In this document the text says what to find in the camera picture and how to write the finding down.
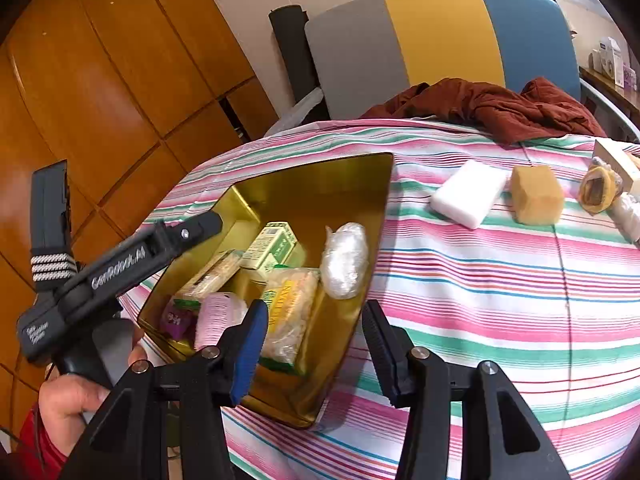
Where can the person's left hand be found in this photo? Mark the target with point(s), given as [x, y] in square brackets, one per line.
[65, 405]

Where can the green and white carton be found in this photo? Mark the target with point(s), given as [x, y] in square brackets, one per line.
[270, 245]

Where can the person's left forearm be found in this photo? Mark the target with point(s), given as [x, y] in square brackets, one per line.
[35, 455]

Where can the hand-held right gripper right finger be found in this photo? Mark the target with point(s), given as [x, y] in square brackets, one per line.
[382, 355]

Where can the gold metal tin box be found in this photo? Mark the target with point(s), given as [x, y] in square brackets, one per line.
[350, 200]

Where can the pink green striped cloth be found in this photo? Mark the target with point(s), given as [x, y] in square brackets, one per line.
[475, 285]

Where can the yellow round wrapped item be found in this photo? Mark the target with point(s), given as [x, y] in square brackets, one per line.
[595, 190]

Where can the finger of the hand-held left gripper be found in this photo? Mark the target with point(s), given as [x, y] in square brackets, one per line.
[192, 232]

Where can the yellow food packet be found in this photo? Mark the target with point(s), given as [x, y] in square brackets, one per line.
[292, 305]

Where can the purple sachet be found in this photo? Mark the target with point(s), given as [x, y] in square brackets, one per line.
[175, 320]

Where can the wooden wardrobe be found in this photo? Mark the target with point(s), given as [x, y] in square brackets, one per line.
[100, 60]

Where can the red-brown jacket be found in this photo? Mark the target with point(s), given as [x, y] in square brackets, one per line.
[500, 105]

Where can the white plastic wrapped rail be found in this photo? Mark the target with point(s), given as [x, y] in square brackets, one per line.
[300, 110]

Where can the white wrapped item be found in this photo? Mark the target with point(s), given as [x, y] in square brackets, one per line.
[630, 220]

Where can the wooden desk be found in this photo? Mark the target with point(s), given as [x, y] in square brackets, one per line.
[600, 77]

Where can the tan cracker packet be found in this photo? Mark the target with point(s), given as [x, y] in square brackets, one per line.
[215, 272]

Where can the grey metal rail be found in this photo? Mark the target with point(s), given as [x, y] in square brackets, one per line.
[607, 100]

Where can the yellow sponge block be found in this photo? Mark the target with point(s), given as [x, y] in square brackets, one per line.
[537, 195]

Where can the grey yellow blue chair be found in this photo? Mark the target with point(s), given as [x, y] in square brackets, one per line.
[440, 35]

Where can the purple box on desk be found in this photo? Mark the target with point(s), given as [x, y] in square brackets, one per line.
[627, 75]

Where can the beige cardboard box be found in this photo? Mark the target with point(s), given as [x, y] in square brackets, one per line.
[617, 157]

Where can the white sponge block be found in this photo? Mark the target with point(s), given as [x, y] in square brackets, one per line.
[470, 192]

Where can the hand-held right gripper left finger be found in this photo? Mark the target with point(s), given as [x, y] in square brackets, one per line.
[250, 355]

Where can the white box on desk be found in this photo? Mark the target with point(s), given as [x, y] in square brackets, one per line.
[607, 57]

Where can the clear plastic bundle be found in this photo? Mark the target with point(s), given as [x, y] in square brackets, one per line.
[345, 260]

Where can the pink packet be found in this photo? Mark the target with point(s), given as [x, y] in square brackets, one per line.
[217, 317]

